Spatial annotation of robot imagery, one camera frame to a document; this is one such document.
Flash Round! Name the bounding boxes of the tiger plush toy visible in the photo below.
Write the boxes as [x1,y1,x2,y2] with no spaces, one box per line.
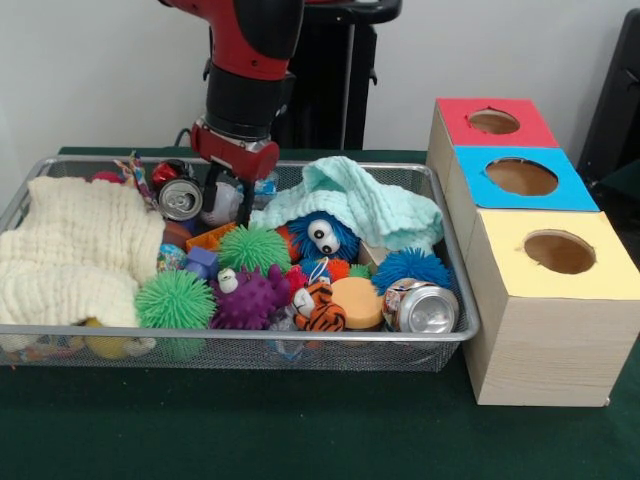
[291,280,347,333]

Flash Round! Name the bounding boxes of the green spiky rubber ball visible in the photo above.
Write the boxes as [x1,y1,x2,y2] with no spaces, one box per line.
[134,269,217,331]

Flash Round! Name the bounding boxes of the red and silver drink can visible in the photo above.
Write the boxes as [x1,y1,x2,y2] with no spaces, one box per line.
[157,177,205,222]

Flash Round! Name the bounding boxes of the dark green table cloth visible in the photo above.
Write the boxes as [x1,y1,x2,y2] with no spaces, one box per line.
[0,144,640,480]

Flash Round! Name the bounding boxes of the black stand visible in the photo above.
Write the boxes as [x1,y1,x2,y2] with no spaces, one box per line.
[577,8,640,189]

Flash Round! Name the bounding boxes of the white baseball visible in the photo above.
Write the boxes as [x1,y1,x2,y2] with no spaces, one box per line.
[199,180,246,226]

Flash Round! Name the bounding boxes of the wooden box with three holes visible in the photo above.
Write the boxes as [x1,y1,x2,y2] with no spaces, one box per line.
[427,97,640,407]

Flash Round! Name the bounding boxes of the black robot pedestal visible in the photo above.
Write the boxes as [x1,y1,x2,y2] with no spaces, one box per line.
[272,0,404,150]

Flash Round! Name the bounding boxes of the blue spiky rubber ball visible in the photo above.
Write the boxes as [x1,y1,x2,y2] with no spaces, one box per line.
[372,248,454,296]

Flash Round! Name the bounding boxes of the green spiky toy with eyes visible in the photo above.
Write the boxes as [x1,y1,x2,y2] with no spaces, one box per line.
[217,223,292,275]

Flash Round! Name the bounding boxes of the purple spiky toy with eyes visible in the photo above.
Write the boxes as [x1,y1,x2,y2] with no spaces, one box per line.
[208,264,292,331]

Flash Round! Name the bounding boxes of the light blue waffle cloth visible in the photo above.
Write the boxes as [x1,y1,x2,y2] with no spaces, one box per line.
[249,155,446,251]

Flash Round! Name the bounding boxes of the blue spiky ball with eyes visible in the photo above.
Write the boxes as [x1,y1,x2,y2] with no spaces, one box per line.
[287,210,361,264]

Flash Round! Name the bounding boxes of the crushed silver drink can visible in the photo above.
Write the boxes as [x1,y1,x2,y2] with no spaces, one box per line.
[382,278,460,335]

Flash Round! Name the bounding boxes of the cream waffle cloth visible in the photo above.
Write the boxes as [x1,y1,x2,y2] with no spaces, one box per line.
[0,175,166,329]

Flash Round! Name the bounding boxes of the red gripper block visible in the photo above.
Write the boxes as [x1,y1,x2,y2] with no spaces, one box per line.
[189,122,281,227]

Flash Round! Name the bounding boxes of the shallow wire mesh bin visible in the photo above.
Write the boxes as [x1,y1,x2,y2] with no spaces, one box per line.
[0,155,482,374]

